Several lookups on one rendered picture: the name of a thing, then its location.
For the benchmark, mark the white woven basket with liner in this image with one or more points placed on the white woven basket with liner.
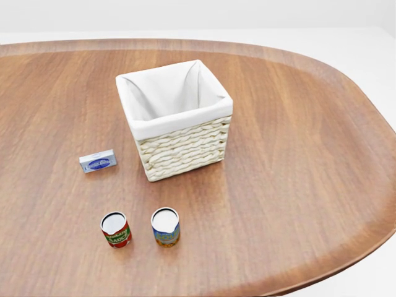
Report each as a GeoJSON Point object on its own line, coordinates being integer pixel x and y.
{"type": "Point", "coordinates": [182, 148]}

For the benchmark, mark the red tomato sauce tin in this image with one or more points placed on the red tomato sauce tin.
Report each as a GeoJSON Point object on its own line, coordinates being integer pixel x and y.
{"type": "Point", "coordinates": [117, 236]}

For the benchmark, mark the blue and yellow soup tin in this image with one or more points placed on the blue and yellow soup tin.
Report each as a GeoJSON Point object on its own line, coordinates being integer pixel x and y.
{"type": "Point", "coordinates": [166, 233]}

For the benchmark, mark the small silver and blue box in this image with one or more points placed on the small silver and blue box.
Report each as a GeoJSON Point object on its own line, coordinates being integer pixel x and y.
{"type": "Point", "coordinates": [98, 162]}

